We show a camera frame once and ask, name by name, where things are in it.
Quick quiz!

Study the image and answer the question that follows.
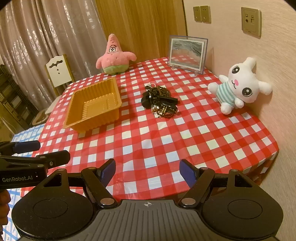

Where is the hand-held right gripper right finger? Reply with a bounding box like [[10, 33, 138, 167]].
[[180, 159, 253, 208]]

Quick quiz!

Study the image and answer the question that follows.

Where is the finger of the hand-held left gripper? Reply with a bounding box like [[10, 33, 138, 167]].
[[0, 140, 41, 155], [0, 150, 71, 171]]

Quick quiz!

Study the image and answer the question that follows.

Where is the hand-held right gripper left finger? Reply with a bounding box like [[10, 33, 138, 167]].
[[43, 159, 117, 207]]

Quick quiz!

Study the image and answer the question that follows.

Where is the yellow plastic tray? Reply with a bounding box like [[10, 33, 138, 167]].
[[63, 77, 122, 133]]

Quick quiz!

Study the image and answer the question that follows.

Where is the black wristwatch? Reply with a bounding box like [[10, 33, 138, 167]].
[[141, 91, 153, 109]]

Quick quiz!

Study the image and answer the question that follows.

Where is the dark wooden bead necklace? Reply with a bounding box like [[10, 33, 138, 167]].
[[148, 85, 173, 102]]

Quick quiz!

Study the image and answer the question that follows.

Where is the person's left hand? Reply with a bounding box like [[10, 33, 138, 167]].
[[0, 189, 10, 226]]

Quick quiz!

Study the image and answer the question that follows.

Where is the blue checked bedsheet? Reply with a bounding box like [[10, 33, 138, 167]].
[[0, 124, 47, 241]]

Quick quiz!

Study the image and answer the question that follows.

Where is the woven basket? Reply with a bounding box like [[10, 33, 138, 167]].
[[30, 109, 49, 127]]

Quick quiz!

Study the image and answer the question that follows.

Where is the red checkered tablecloth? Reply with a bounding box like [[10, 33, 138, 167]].
[[20, 57, 279, 202]]

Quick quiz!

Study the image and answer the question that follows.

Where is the dark folding rack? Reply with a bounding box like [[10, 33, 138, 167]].
[[0, 64, 38, 130]]

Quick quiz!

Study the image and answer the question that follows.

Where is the cream wooden chair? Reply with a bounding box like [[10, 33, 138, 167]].
[[44, 54, 75, 114]]

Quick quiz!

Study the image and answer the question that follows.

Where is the white bunny plush toy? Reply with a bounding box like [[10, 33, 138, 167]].
[[207, 57, 273, 115]]

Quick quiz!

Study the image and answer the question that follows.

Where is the pink starfish plush toy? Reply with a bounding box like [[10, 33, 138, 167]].
[[96, 34, 137, 75]]

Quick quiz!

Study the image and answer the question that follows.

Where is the grey patterned curtain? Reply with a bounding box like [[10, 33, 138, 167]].
[[0, 0, 104, 112]]

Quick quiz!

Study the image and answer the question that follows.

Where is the framed sand picture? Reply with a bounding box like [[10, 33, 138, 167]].
[[167, 35, 208, 75]]

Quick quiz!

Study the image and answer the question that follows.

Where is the wooden door panel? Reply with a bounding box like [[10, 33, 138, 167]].
[[95, 0, 188, 64]]

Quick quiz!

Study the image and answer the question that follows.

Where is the beige wall socket panel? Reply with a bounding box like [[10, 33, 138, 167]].
[[241, 7, 262, 37]]

